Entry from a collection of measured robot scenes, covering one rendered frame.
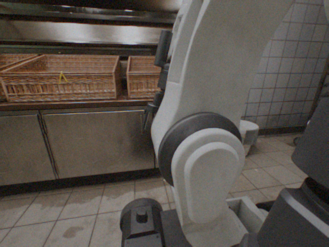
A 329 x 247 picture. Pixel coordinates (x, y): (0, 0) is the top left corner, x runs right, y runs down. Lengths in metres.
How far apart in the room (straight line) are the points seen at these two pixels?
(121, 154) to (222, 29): 0.91
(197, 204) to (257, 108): 1.78
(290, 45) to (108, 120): 1.86
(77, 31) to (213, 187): 1.44
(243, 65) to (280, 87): 1.85
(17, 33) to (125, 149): 1.15
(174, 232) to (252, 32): 0.65
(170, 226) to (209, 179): 0.50
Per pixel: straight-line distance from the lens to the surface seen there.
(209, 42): 0.23
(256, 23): 0.26
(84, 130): 1.00
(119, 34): 1.46
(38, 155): 1.15
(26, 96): 1.10
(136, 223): 0.67
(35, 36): 1.60
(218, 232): 0.43
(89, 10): 1.52
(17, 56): 1.62
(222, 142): 0.22
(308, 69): 2.33
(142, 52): 1.44
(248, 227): 0.63
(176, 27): 0.53
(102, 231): 0.96
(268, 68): 1.95
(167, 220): 0.73
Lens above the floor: 0.74
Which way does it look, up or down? 19 degrees down
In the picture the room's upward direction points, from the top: straight up
